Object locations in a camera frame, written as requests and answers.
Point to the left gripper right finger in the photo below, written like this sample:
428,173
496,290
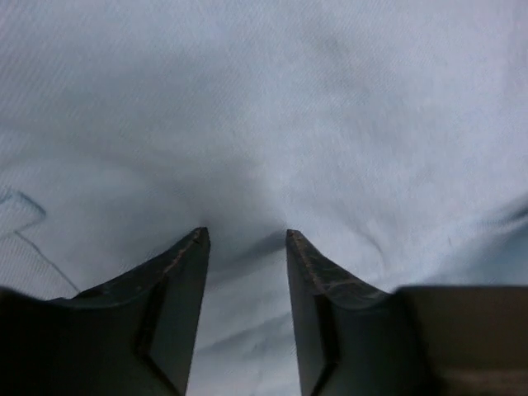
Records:
354,339

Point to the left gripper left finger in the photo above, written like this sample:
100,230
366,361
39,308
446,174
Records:
133,335

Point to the light blue trousers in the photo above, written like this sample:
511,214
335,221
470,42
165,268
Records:
392,134

